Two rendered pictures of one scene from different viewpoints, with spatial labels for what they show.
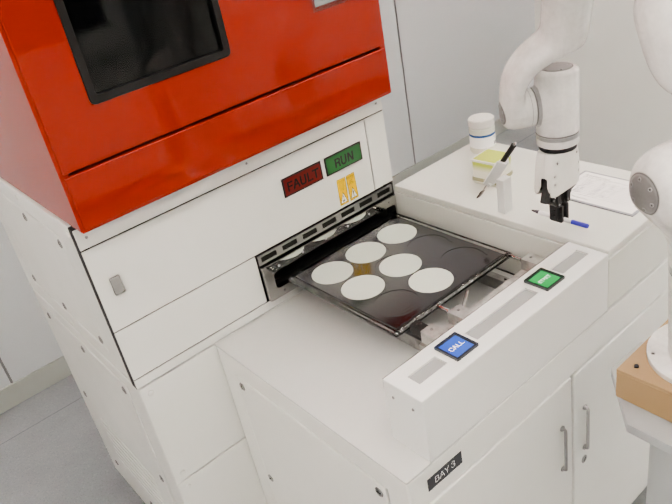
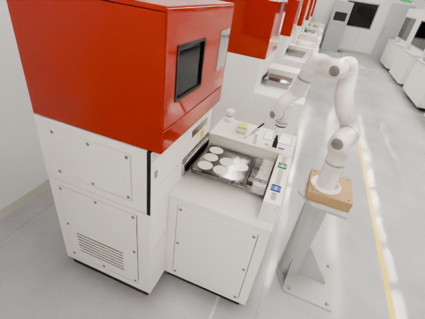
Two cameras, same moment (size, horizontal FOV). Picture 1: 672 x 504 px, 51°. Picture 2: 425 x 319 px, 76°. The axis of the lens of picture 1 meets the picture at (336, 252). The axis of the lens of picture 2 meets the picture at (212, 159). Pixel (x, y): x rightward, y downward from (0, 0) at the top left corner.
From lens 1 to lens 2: 97 cm
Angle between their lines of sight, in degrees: 34
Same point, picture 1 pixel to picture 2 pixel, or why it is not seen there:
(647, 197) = (339, 145)
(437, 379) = (278, 199)
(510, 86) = (281, 107)
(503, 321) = (281, 179)
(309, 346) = (207, 192)
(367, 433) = (248, 218)
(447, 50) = not seen: hidden behind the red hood
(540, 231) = (269, 150)
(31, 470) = (8, 267)
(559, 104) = (288, 113)
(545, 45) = (293, 97)
